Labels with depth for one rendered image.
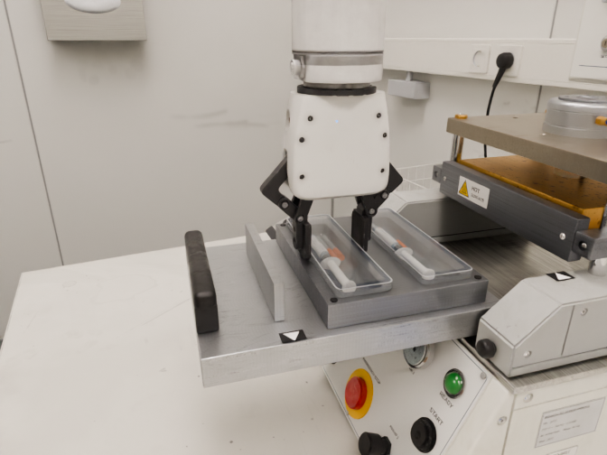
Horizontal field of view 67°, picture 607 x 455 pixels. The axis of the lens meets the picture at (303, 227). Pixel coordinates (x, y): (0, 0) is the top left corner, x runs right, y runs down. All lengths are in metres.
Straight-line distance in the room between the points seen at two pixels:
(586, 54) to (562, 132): 0.23
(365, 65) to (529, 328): 0.27
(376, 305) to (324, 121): 0.17
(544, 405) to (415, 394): 0.13
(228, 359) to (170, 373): 0.35
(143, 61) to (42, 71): 0.33
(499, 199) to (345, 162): 0.21
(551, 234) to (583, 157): 0.08
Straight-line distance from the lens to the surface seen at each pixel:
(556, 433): 0.55
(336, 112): 0.43
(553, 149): 0.53
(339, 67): 0.41
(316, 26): 0.42
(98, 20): 1.76
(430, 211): 0.68
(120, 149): 1.93
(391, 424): 0.58
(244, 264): 0.54
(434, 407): 0.52
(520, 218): 0.55
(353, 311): 0.42
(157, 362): 0.77
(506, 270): 0.66
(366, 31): 0.42
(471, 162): 0.65
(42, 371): 0.82
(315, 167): 0.43
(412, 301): 0.45
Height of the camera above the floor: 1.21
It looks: 22 degrees down
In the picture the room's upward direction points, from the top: straight up
